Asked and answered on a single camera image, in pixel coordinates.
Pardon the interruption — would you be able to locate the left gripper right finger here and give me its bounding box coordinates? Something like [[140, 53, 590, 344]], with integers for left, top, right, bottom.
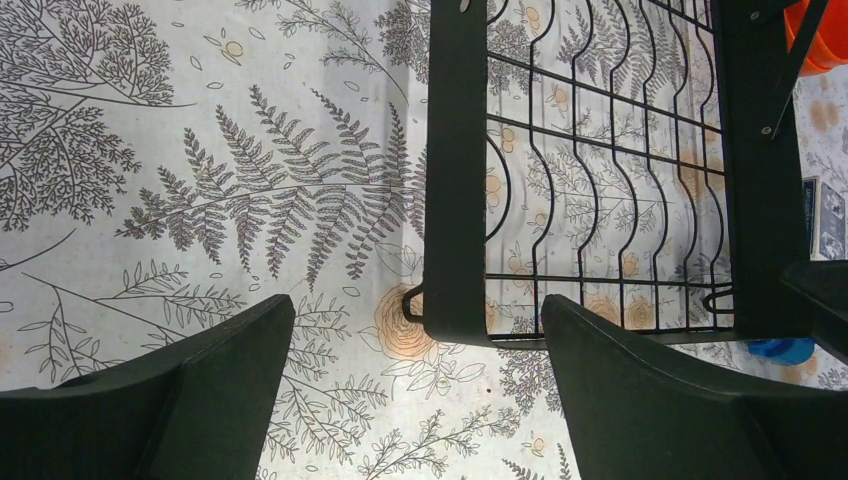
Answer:
[[541, 295, 847, 479]]

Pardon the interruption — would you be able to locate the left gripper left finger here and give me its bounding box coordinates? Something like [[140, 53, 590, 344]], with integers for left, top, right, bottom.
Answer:
[[1, 294, 295, 479]]

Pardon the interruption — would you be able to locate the orange bowl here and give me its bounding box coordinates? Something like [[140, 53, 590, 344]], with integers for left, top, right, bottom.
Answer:
[[783, 0, 847, 77]]

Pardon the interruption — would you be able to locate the blue toy truck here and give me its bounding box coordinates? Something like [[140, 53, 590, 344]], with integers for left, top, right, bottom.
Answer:
[[746, 337, 816, 366]]

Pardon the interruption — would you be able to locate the blue playing card box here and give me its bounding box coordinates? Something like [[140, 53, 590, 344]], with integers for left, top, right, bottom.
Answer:
[[802, 176, 847, 261]]

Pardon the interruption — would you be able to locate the black wire dish rack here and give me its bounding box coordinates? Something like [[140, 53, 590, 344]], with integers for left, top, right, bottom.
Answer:
[[400, 1, 847, 349]]

